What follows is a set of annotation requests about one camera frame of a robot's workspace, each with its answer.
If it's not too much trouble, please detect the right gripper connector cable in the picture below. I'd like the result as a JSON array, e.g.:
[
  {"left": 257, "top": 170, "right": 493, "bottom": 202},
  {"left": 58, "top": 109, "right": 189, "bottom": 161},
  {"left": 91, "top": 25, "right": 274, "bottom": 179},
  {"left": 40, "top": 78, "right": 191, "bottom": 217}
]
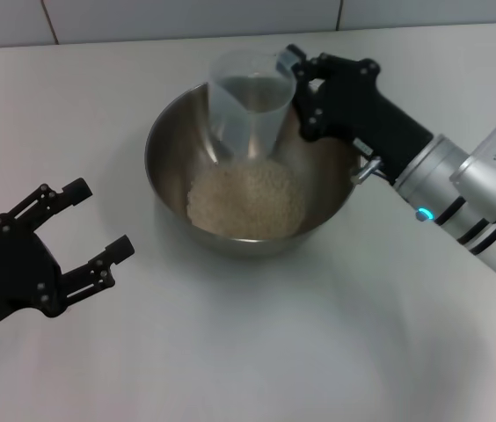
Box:
[{"left": 349, "top": 156, "right": 397, "bottom": 186}]

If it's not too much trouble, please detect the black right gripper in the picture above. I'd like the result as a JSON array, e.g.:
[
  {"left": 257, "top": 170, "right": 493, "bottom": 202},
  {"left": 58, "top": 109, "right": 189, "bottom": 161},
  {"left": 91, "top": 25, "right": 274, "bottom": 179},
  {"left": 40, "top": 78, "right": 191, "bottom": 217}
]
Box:
[{"left": 276, "top": 43, "right": 434, "bottom": 184}]

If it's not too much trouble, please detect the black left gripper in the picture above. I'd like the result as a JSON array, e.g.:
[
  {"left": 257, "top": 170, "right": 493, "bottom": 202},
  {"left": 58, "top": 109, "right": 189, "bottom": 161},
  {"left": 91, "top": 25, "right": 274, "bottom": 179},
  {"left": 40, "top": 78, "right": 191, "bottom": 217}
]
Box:
[{"left": 0, "top": 178, "right": 135, "bottom": 340}]

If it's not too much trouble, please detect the clear plastic measuring cup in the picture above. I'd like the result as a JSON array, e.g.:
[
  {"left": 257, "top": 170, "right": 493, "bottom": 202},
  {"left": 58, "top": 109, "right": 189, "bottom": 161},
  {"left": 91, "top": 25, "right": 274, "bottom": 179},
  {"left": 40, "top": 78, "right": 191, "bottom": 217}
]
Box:
[{"left": 208, "top": 48, "right": 298, "bottom": 165}]

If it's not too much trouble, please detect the stainless steel mixing bowl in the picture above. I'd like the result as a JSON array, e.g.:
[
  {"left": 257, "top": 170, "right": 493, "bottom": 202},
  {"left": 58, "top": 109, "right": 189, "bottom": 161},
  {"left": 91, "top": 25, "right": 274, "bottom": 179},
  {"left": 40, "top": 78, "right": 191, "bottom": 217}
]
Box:
[{"left": 143, "top": 74, "right": 361, "bottom": 258}]

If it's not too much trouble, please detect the white rice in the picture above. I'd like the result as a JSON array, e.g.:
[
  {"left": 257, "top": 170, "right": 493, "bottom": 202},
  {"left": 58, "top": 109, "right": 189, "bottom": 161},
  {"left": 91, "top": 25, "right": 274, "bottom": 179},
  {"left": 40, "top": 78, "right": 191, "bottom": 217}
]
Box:
[{"left": 186, "top": 158, "right": 309, "bottom": 241}]

